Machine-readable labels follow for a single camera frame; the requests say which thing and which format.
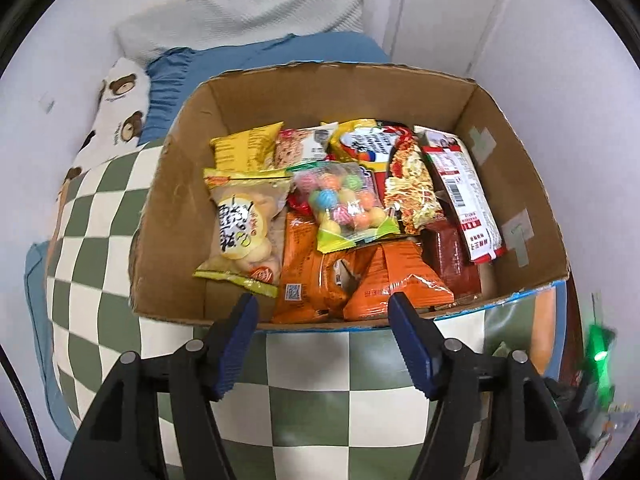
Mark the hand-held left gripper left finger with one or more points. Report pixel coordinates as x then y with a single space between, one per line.
235 345

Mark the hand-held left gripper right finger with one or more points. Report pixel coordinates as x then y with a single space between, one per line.
412 345

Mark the orange snack packet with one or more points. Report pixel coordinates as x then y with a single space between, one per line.
300 270
395 280

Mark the brown red snack packet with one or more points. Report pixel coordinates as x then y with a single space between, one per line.
452 260

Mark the clear bag of buns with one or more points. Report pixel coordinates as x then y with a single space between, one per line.
240 230

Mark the white red barcode packet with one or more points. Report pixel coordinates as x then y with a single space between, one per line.
470 205

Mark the red noodle packet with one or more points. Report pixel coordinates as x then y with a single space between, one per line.
412 190

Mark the bag of colourful candy balls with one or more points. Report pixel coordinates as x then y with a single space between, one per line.
345 205

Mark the printed cardboard box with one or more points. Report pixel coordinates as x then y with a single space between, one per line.
500 170

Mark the small photo print cookie packet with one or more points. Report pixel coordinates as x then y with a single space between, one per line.
300 147

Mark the yellow red snack packet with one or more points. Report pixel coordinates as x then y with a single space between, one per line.
365 142

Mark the white chocolate cookie packet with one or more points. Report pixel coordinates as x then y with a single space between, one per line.
437 138

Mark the green white checkered blanket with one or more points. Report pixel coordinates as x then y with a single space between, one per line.
300 410

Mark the bear print pillow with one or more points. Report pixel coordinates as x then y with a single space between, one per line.
120 110

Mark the blue blanket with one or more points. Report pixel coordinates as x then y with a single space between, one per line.
210 65

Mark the grey white ribbed pillow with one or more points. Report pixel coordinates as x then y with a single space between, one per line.
240 15

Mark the white door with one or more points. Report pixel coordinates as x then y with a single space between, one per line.
440 15

